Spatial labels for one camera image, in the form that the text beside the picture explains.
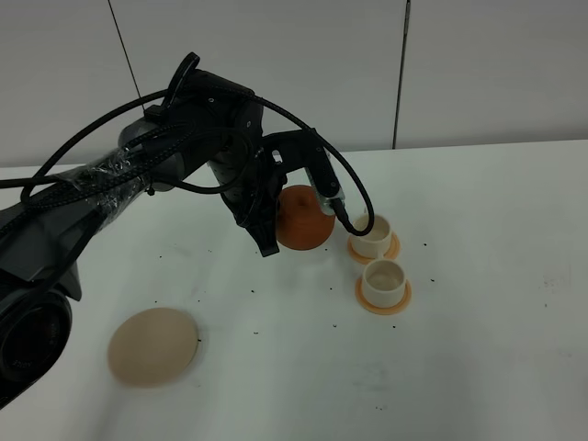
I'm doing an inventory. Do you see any far orange coaster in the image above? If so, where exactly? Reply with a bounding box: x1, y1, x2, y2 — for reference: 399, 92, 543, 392
347, 232, 401, 265

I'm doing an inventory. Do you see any near orange coaster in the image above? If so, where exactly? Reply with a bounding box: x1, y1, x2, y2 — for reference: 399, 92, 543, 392
355, 277, 413, 315

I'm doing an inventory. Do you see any brown clay teapot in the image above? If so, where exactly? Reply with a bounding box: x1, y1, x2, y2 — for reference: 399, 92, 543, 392
276, 185, 335, 251

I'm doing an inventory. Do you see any white teacup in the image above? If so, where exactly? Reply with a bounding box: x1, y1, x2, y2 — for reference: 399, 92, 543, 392
350, 215, 392, 259
361, 259, 406, 309

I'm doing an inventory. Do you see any near white teacup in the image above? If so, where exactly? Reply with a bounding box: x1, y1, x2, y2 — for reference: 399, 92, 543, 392
361, 259, 406, 309

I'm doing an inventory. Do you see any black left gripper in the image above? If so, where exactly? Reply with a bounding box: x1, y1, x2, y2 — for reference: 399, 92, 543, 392
209, 130, 325, 256

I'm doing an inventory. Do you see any beige round teapot trivet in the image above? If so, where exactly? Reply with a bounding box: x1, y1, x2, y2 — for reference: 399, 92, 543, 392
107, 308, 198, 388

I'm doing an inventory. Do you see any far white teacup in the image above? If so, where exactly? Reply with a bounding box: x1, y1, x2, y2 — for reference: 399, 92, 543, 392
350, 215, 392, 259

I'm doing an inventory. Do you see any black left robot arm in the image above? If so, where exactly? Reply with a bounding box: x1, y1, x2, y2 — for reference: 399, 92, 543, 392
1, 67, 343, 404

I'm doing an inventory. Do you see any black braided camera cable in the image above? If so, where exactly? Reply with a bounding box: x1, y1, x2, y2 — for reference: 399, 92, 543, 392
0, 51, 378, 238

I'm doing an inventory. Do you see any orange coaster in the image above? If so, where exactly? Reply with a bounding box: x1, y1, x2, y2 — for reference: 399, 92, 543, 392
355, 277, 413, 315
347, 232, 401, 265

